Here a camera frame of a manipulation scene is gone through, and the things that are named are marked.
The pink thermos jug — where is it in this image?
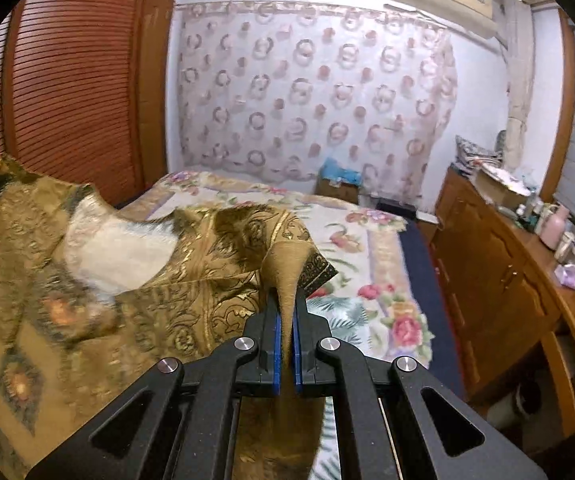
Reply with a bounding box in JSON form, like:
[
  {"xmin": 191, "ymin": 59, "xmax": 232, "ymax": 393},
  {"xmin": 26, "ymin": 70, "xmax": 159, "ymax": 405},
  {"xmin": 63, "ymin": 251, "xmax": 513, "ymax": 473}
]
[{"xmin": 540, "ymin": 205, "xmax": 571, "ymax": 251}]

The beige window curtain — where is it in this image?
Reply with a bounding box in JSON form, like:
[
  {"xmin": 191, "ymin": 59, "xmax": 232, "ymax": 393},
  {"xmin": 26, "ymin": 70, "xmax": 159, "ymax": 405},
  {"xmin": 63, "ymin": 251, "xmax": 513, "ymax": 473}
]
[{"xmin": 500, "ymin": 0, "xmax": 535, "ymax": 171}]

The box with blue cloth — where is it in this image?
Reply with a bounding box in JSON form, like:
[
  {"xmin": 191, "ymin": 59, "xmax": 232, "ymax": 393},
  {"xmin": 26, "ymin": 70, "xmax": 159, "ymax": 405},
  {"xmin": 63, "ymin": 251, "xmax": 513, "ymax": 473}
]
[{"xmin": 316, "ymin": 157, "xmax": 363, "ymax": 205}]

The brown slatted wardrobe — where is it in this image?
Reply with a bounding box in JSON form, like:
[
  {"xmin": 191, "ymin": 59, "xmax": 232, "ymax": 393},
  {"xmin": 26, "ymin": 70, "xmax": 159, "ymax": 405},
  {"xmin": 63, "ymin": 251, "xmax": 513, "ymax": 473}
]
[{"xmin": 0, "ymin": 0, "xmax": 178, "ymax": 211}]

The grey trash bin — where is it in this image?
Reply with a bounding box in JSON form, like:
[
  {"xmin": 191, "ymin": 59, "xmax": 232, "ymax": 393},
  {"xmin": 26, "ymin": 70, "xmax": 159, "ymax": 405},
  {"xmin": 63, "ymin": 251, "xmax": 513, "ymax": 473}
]
[{"xmin": 487, "ymin": 385, "xmax": 543, "ymax": 431}]

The dark blue mattress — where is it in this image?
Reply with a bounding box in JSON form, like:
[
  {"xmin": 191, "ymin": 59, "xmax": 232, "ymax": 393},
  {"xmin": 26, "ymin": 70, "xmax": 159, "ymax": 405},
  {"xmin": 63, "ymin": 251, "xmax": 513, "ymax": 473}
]
[{"xmin": 400, "ymin": 220, "xmax": 468, "ymax": 401}]

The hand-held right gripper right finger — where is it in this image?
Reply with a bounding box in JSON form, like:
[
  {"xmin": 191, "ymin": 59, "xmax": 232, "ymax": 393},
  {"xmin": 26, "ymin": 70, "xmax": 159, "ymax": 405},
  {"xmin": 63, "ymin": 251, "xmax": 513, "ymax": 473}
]
[{"xmin": 292, "ymin": 292, "xmax": 548, "ymax": 480}]

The wooden sideboard cabinet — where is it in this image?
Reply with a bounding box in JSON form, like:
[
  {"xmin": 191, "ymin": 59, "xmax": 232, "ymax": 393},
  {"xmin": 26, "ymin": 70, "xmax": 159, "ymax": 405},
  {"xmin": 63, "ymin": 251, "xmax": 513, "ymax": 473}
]
[{"xmin": 427, "ymin": 167, "xmax": 575, "ymax": 451}]

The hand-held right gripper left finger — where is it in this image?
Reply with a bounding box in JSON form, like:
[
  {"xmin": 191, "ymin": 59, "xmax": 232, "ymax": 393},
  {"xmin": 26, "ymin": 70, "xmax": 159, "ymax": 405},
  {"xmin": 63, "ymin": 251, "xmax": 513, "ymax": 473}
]
[{"xmin": 26, "ymin": 302, "xmax": 284, "ymax": 480}]

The palm leaf print sheet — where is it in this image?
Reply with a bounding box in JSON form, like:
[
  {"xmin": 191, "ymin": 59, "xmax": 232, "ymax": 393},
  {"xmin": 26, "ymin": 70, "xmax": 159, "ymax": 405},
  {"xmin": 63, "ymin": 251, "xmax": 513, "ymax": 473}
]
[{"xmin": 305, "ymin": 292, "xmax": 393, "ymax": 480}]

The sheer circle pattern curtain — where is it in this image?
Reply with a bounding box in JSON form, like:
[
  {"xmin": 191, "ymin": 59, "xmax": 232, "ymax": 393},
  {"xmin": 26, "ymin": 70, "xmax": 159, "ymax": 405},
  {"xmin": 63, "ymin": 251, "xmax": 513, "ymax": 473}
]
[{"xmin": 174, "ymin": 1, "xmax": 458, "ymax": 198}]

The patterned fabric bag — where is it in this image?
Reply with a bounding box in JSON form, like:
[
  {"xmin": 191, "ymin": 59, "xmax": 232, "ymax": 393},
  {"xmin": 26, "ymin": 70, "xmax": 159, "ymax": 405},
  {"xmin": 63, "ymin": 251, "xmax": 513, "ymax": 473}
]
[{"xmin": 455, "ymin": 135, "xmax": 501, "ymax": 168}]

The cardboard box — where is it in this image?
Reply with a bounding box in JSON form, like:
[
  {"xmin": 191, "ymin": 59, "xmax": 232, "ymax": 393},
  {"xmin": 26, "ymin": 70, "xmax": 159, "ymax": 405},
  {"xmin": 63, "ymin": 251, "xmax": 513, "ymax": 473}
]
[{"xmin": 475, "ymin": 162, "xmax": 533, "ymax": 206}]

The brown patterned shirt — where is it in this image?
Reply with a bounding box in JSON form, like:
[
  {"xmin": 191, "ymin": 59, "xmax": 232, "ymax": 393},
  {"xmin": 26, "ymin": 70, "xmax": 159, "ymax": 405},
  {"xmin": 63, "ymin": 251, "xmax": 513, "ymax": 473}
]
[{"xmin": 0, "ymin": 152, "xmax": 341, "ymax": 480}]

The floral blanket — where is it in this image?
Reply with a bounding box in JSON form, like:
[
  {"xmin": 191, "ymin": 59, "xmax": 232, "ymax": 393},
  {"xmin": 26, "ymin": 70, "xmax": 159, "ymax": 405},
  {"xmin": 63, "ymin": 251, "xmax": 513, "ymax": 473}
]
[{"xmin": 117, "ymin": 170, "xmax": 435, "ymax": 361}]

